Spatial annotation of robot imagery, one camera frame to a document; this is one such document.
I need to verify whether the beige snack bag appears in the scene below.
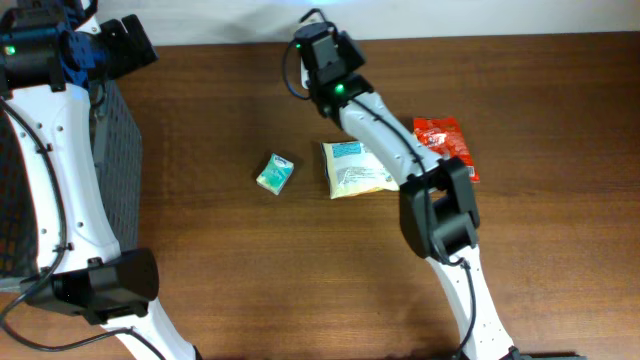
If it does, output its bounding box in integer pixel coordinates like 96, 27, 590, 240
321, 141, 399, 199

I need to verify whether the teal tissue pack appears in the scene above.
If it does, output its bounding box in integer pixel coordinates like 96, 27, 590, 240
256, 154, 294, 195

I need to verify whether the red snack packet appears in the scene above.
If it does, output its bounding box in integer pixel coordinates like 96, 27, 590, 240
413, 117, 480, 183

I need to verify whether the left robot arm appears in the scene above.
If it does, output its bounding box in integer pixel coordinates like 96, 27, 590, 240
1, 1, 199, 359

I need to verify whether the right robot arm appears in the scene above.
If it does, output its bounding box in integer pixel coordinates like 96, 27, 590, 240
292, 21, 521, 359

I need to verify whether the grey plastic mesh basket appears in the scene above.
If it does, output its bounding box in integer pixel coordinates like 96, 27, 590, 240
1, 82, 143, 293

